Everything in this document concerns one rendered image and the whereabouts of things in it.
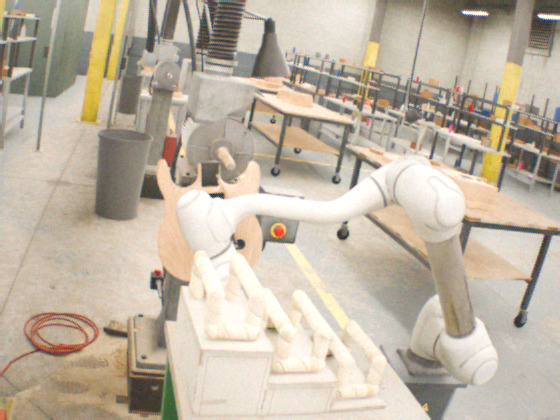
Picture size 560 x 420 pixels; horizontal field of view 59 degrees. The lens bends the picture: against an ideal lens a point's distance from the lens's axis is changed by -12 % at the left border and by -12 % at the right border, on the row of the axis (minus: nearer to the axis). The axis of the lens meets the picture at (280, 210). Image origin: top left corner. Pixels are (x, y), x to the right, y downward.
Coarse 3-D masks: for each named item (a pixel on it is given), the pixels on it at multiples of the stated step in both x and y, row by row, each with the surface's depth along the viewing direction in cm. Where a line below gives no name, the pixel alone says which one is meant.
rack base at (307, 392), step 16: (272, 336) 127; (304, 336) 130; (304, 352) 123; (272, 384) 108; (288, 384) 110; (304, 384) 111; (320, 384) 112; (336, 384) 113; (272, 400) 110; (288, 400) 111; (304, 400) 112; (320, 400) 114
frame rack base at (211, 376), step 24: (192, 312) 114; (240, 312) 119; (192, 336) 109; (264, 336) 111; (192, 360) 108; (216, 360) 103; (240, 360) 104; (264, 360) 106; (192, 384) 106; (216, 384) 105; (240, 384) 106; (264, 384) 108; (192, 408) 105; (216, 408) 107; (240, 408) 108
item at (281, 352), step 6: (282, 336) 110; (288, 336) 110; (282, 342) 110; (288, 342) 110; (276, 348) 112; (282, 348) 111; (288, 348) 111; (276, 354) 112; (282, 354) 111; (288, 354) 112; (276, 360) 112; (276, 372) 112
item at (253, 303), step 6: (252, 300) 105; (258, 300) 105; (264, 300) 106; (252, 306) 106; (258, 306) 105; (264, 306) 107; (246, 312) 107; (252, 312) 106; (258, 312) 106; (246, 318) 107; (252, 318) 106; (258, 318) 106; (252, 324) 106; (258, 324) 107
